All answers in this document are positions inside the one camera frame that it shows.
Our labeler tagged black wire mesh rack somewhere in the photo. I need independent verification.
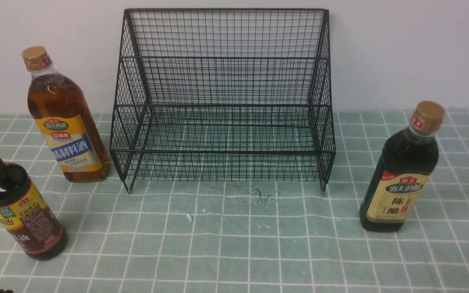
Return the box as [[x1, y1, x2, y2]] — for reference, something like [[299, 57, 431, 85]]
[[110, 8, 336, 192]]

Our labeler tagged amber cooking wine bottle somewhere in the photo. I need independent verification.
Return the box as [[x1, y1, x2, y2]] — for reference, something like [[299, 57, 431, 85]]
[[21, 46, 111, 182]]

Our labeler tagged green checkered tablecloth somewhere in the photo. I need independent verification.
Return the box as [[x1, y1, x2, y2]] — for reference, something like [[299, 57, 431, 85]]
[[0, 109, 469, 293]]

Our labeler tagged black vinegar bottle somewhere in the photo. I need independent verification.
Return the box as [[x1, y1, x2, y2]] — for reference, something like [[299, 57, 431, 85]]
[[359, 101, 445, 232]]

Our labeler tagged dark soy sauce bottle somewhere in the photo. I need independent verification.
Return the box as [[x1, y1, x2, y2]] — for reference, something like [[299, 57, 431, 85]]
[[0, 158, 68, 261]]

